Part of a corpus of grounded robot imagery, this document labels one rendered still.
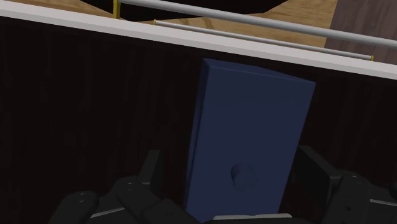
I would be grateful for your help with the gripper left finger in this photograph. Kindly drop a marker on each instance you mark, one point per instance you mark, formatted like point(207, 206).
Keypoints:
point(133, 194)

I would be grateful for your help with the black chair with grey rails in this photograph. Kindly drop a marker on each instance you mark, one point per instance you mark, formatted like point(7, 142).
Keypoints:
point(248, 20)

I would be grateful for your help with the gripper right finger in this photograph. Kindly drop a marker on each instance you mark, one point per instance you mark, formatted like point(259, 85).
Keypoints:
point(347, 195)

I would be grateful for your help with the dark blue box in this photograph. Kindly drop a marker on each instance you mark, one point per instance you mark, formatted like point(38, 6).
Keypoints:
point(248, 124)

